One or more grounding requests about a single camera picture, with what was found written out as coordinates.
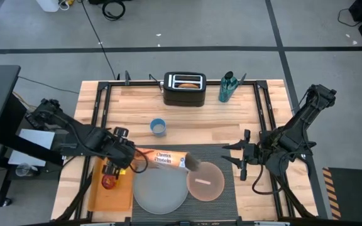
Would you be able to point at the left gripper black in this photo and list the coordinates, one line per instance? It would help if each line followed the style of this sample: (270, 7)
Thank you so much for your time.
(121, 153)

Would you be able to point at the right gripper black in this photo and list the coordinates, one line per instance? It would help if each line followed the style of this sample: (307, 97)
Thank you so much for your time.
(256, 153)

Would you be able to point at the red fruit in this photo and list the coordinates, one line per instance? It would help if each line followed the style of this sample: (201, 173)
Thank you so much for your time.
(108, 183)

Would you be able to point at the orange cereal box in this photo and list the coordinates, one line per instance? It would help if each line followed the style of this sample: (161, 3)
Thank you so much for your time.
(163, 157)

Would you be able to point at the tan bagel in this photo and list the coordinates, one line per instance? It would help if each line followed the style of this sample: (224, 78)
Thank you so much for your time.
(188, 85)

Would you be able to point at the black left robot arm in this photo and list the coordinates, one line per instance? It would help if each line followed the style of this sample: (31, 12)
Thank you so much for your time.
(74, 135)

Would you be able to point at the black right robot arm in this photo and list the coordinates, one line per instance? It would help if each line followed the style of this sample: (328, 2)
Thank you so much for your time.
(300, 125)

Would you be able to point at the blue cup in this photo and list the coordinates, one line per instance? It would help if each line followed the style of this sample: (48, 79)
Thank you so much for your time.
(158, 127)

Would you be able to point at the pink round bowl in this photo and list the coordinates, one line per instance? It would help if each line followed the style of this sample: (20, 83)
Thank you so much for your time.
(206, 188)

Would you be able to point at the orange cutting board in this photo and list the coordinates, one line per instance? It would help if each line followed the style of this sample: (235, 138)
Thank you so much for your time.
(110, 199)

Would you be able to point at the grey round plate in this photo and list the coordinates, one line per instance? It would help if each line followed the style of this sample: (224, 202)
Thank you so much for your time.
(159, 191)

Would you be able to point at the grey woven placemat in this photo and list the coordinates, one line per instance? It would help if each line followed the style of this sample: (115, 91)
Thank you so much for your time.
(215, 208)

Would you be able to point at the teal water bottle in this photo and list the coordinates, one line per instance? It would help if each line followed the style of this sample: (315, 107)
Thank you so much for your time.
(227, 89)

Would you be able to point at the black two-slot toaster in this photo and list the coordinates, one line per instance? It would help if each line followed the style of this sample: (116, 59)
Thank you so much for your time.
(184, 95)

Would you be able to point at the white paper sheet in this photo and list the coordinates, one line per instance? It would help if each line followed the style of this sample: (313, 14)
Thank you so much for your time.
(36, 138)

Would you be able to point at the clear plastic cup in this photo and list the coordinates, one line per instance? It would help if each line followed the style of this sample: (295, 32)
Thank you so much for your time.
(25, 170)

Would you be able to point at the black hazard-striped mat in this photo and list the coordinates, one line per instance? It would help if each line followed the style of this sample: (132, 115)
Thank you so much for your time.
(354, 194)

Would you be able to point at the white floor appliance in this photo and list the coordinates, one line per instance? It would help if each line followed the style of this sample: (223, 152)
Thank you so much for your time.
(47, 4)

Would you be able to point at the black metal rig frame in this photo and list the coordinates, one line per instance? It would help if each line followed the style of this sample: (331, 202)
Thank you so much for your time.
(104, 103)

